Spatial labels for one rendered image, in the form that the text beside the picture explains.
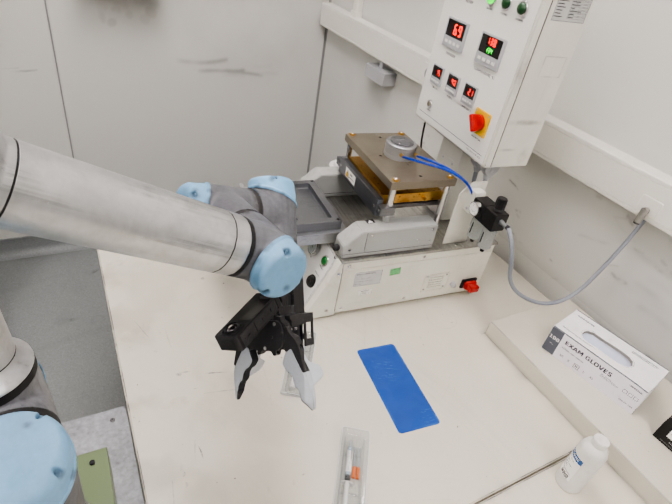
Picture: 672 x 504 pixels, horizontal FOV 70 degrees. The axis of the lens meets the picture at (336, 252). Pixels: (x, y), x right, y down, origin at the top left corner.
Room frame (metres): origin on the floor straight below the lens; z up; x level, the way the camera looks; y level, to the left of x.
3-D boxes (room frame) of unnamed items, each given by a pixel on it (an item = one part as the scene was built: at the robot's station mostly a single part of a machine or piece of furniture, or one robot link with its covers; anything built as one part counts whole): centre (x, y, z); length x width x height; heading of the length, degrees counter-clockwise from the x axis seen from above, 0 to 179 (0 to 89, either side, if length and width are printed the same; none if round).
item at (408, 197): (1.13, -0.11, 1.07); 0.22 x 0.17 x 0.10; 28
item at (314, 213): (1.02, 0.12, 0.98); 0.20 x 0.17 x 0.03; 28
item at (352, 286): (1.12, -0.11, 0.84); 0.53 x 0.37 x 0.17; 118
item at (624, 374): (0.85, -0.66, 0.83); 0.23 x 0.12 x 0.07; 45
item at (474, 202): (1.01, -0.33, 1.05); 0.15 x 0.05 x 0.15; 28
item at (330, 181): (1.23, 0.02, 0.97); 0.25 x 0.05 x 0.07; 118
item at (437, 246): (1.16, -0.14, 0.93); 0.46 x 0.35 x 0.01; 118
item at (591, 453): (0.56, -0.53, 0.82); 0.05 x 0.05 x 0.14
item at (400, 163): (1.14, -0.15, 1.08); 0.31 x 0.24 x 0.13; 28
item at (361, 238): (0.98, -0.11, 0.97); 0.26 x 0.05 x 0.07; 118
